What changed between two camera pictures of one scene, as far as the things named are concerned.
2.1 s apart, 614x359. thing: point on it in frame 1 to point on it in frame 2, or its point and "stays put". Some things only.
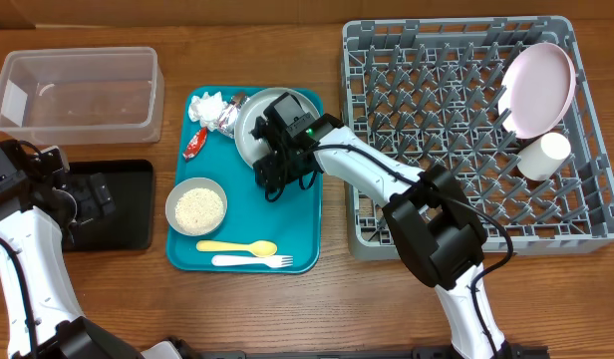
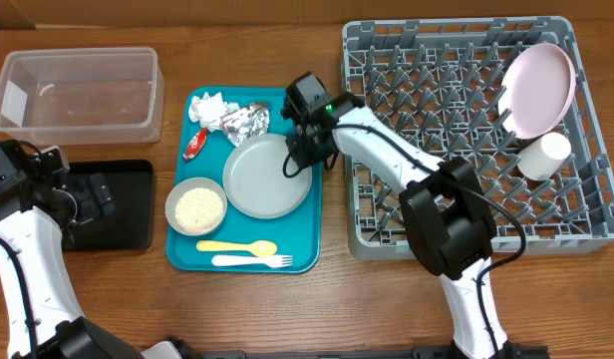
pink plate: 536,90 stays put
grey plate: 252,107 to 254,179
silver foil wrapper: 228,114 to 246,123
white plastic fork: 276,261 stays put
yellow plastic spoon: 260,248 stays put
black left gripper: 91,206 stays put
